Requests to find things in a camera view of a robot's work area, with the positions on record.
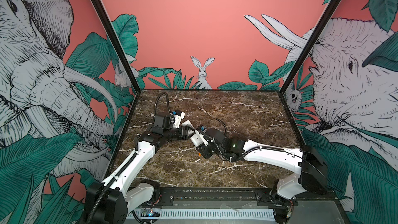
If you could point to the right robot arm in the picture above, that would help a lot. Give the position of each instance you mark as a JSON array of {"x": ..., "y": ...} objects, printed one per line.
[{"x": 306, "y": 167}]

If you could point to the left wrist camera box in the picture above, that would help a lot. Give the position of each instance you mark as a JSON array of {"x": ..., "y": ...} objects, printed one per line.
[{"x": 178, "y": 116}]

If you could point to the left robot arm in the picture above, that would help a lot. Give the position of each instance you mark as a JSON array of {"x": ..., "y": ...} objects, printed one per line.
[{"x": 110, "y": 201}]

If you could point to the white slotted cable duct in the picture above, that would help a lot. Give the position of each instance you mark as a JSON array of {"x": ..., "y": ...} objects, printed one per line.
[{"x": 189, "y": 213}]

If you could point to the black frame post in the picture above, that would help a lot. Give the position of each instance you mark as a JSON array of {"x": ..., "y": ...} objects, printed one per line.
[
  {"x": 110, "y": 31},
  {"x": 318, "y": 29}
]

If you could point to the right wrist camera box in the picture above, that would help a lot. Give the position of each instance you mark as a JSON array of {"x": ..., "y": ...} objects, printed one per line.
[{"x": 202, "y": 129}]

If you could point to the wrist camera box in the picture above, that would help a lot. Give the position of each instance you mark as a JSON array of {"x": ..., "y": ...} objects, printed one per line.
[
  {"x": 202, "y": 129},
  {"x": 178, "y": 116}
]

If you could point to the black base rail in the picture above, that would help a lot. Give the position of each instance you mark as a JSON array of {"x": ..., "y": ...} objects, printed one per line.
[{"x": 238, "y": 199}]

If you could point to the right black frame post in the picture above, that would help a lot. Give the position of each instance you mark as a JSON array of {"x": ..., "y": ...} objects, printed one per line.
[{"x": 318, "y": 29}]

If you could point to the left black frame post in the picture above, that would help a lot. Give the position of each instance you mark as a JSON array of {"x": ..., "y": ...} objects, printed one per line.
[{"x": 110, "y": 31}]

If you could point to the white remote control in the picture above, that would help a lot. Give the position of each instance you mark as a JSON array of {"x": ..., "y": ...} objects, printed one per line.
[{"x": 195, "y": 136}]

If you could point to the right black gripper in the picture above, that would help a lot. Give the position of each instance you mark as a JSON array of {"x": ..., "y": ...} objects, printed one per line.
[{"x": 203, "y": 152}]

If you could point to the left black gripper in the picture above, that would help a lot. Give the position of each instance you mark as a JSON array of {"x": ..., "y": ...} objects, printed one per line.
[{"x": 184, "y": 136}]

